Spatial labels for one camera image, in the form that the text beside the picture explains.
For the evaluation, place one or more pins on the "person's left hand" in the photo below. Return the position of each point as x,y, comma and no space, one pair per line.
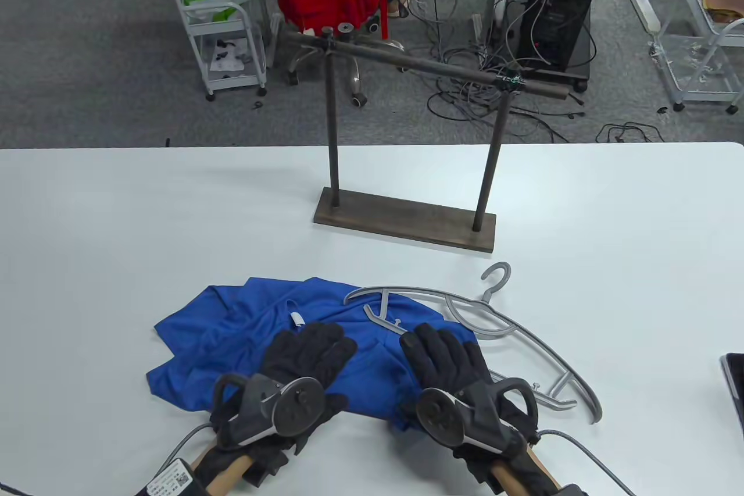
308,350

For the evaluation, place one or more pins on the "person's right hand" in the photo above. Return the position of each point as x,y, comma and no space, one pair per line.
442,356

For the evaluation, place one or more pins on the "blue t-shirt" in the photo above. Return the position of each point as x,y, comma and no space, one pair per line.
232,333

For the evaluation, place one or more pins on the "grey plastic hanger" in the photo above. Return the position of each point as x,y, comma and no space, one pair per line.
593,403

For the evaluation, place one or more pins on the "person's right forearm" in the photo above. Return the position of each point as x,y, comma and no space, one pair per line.
511,481

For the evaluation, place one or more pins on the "person's left forearm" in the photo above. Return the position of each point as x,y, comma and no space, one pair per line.
226,478

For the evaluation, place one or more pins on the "grey round left hand tracker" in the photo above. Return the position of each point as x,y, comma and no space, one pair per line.
296,406

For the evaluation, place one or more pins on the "grey round hand tracker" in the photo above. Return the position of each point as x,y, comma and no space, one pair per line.
296,406
442,414

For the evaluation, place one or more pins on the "grey round right hand tracker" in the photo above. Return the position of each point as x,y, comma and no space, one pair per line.
442,414

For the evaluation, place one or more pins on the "dark metal hanging rack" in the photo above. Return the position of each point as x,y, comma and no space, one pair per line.
407,222

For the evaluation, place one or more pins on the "office chair chrome base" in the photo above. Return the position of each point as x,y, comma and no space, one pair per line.
356,77

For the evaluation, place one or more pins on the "white rolling cart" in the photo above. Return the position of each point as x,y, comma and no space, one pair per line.
697,92
232,77

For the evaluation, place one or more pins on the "dark tablet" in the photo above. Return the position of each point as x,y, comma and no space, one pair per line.
735,385

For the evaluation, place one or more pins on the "black wheeled tower stand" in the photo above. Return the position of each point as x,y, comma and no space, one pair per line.
558,76

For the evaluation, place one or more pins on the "white sheet with black parts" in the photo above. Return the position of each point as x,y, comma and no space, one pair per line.
226,57

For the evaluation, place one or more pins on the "white power strip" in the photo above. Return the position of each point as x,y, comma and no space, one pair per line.
477,28

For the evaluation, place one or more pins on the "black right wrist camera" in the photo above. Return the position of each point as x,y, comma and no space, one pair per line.
572,491

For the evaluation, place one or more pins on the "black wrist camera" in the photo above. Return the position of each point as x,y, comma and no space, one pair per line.
572,491
168,481

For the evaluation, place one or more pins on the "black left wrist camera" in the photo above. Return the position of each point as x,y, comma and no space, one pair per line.
168,481

